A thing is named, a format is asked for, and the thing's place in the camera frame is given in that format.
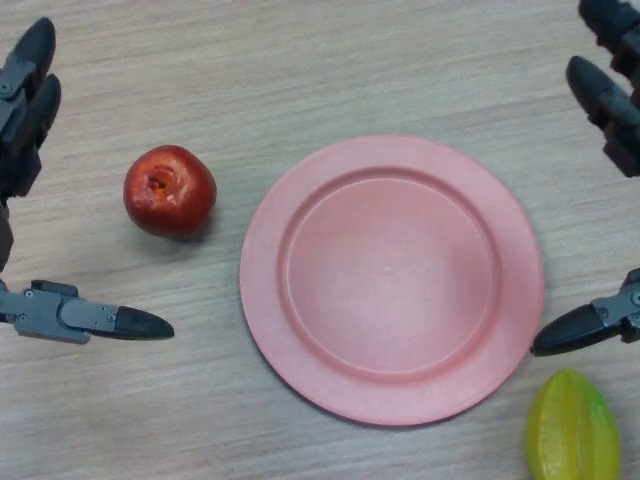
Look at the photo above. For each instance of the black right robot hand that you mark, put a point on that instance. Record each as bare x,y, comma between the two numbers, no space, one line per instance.
612,107

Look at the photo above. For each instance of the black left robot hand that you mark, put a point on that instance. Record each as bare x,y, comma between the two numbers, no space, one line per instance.
20,130

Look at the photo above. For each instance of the pink round plate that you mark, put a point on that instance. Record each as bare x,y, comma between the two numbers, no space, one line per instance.
391,280

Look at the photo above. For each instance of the yellow green starfruit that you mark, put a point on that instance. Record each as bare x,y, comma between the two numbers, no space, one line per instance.
572,427

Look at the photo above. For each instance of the red apple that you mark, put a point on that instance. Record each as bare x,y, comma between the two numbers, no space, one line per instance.
170,192

